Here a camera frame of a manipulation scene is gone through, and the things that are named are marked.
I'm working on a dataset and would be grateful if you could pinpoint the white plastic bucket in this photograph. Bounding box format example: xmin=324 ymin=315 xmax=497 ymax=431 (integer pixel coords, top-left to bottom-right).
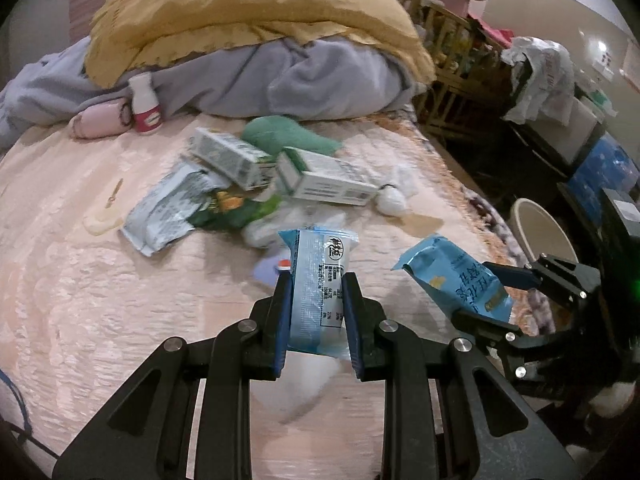
xmin=506 ymin=198 xmax=581 ymax=267

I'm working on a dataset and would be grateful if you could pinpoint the grey lavender blanket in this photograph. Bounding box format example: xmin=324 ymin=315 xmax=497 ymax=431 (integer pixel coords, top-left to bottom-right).
xmin=0 ymin=35 xmax=426 ymax=148

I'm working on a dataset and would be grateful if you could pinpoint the blue box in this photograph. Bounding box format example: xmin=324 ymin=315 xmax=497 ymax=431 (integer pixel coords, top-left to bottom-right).
xmin=570 ymin=135 xmax=640 ymax=221

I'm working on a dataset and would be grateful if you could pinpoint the person's right forearm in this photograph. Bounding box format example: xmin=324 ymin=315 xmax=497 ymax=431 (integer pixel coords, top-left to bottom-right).
xmin=565 ymin=382 xmax=638 ymax=461

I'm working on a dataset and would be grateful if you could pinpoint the white cloth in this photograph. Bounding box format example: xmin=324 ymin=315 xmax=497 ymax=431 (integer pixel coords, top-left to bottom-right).
xmin=501 ymin=36 xmax=576 ymax=126

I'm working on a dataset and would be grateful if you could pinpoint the yellow blanket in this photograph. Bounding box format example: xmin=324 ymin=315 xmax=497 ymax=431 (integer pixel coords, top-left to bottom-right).
xmin=84 ymin=0 xmax=437 ymax=86

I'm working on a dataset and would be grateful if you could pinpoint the blue snack bag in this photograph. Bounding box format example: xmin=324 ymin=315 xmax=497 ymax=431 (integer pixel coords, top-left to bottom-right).
xmin=391 ymin=235 xmax=515 ymax=322

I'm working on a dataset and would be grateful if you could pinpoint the green cloth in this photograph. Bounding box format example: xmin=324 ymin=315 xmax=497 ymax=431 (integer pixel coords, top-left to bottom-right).
xmin=241 ymin=116 xmax=345 ymax=157

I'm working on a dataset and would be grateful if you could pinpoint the white tissue ball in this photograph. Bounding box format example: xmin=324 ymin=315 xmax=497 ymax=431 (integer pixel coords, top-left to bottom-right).
xmin=375 ymin=185 xmax=408 ymax=217

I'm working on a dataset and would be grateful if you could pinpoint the silver green wrapper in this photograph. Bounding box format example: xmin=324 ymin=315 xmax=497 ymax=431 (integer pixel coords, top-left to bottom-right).
xmin=121 ymin=160 xmax=231 ymax=258

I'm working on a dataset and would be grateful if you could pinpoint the blue cable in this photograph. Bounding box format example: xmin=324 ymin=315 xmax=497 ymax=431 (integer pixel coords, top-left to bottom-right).
xmin=0 ymin=370 xmax=31 ymax=441

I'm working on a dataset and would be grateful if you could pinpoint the green snack wrapper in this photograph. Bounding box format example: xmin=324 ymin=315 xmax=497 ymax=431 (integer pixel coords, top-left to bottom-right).
xmin=192 ymin=187 xmax=283 ymax=233

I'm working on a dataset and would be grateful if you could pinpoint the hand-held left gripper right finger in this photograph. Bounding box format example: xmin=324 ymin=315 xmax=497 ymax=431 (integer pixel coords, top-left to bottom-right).
xmin=341 ymin=272 xmax=581 ymax=480

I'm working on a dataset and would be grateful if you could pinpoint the lavender wrapper with red spot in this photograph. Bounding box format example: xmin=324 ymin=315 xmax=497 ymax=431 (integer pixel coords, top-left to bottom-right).
xmin=255 ymin=255 xmax=292 ymax=288

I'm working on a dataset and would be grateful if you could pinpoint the white bottle red label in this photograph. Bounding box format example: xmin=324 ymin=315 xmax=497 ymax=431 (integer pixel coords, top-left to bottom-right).
xmin=128 ymin=72 xmax=164 ymax=136

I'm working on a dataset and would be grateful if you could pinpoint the pink pouch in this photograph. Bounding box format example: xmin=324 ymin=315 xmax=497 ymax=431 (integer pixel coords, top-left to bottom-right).
xmin=67 ymin=100 xmax=136 ymax=140

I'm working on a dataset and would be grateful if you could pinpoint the wooden crib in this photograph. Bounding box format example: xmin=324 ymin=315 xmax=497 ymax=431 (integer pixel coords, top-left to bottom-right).
xmin=390 ymin=0 xmax=506 ymax=146

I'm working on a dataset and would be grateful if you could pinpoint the black furniture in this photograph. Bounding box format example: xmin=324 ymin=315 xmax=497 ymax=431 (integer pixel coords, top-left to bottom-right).
xmin=505 ymin=55 xmax=606 ymax=176

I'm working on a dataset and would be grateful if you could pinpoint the cream scrap with stick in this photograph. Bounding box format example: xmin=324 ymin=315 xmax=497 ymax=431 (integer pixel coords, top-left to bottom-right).
xmin=82 ymin=178 xmax=126 ymax=236

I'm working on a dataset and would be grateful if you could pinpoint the white green carton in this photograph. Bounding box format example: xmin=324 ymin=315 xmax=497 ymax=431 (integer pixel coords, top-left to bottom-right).
xmin=274 ymin=147 xmax=381 ymax=207
xmin=187 ymin=127 xmax=278 ymax=192

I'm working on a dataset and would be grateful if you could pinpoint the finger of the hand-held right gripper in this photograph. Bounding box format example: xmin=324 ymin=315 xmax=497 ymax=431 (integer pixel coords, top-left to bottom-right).
xmin=451 ymin=309 xmax=581 ymax=386
xmin=481 ymin=254 xmax=601 ymax=311

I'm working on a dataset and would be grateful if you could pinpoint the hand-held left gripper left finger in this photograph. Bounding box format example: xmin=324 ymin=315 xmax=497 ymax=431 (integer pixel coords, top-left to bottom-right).
xmin=52 ymin=274 xmax=293 ymax=480

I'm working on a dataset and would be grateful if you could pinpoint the blue white snack packet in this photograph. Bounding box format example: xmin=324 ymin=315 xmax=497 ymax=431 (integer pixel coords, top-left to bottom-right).
xmin=277 ymin=227 xmax=360 ymax=358

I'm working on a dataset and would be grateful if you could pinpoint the clear white plastic wrapper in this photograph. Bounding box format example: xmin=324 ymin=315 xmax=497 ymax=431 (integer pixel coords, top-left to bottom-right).
xmin=242 ymin=207 xmax=346 ymax=248

